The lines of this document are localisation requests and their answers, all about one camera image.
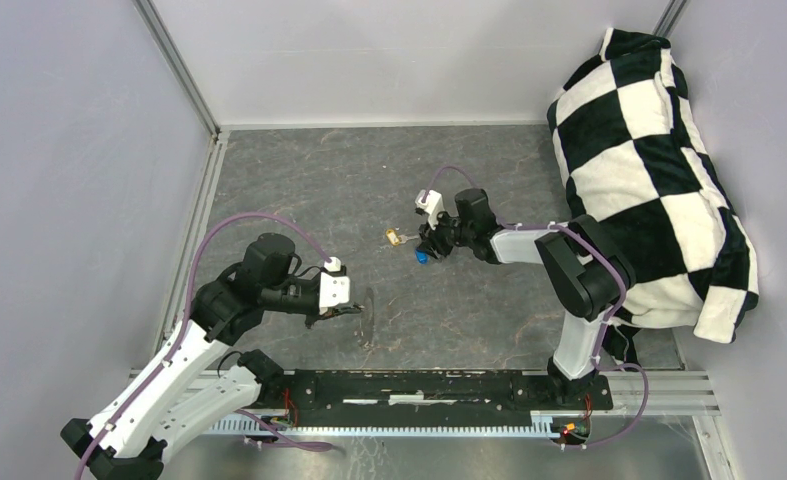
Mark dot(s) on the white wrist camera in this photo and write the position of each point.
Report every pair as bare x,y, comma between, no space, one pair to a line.
430,204
334,286

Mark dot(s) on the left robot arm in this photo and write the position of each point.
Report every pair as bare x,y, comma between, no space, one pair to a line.
149,422

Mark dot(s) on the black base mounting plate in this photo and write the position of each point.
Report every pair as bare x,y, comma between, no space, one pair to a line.
428,398

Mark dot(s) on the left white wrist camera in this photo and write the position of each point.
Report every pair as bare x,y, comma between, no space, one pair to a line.
334,286

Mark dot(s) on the red wired circuit board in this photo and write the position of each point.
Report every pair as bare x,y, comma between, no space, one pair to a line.
574,432

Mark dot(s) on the black white checkered blanket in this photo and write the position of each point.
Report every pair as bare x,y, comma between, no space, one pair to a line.
630,155

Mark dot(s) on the blue capped key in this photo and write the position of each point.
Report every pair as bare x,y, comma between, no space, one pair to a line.
421,257

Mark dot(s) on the yellow capped key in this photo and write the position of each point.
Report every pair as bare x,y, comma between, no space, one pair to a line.
397,239

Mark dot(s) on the metal keyring plate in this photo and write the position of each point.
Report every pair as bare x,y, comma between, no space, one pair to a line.
367,321

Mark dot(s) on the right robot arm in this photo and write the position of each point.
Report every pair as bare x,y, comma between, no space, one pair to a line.
589,274

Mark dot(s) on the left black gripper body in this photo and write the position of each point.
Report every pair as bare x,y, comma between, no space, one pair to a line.
311,318

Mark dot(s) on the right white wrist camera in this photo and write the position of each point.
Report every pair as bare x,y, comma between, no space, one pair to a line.
430,204

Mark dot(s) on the aluminium frame rail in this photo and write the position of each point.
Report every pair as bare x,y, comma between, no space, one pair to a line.
172,55

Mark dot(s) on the white slotted cable duct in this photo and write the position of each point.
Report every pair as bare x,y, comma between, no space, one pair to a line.
538,426

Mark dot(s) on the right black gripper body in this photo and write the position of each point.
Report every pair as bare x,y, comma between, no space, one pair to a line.
447,234

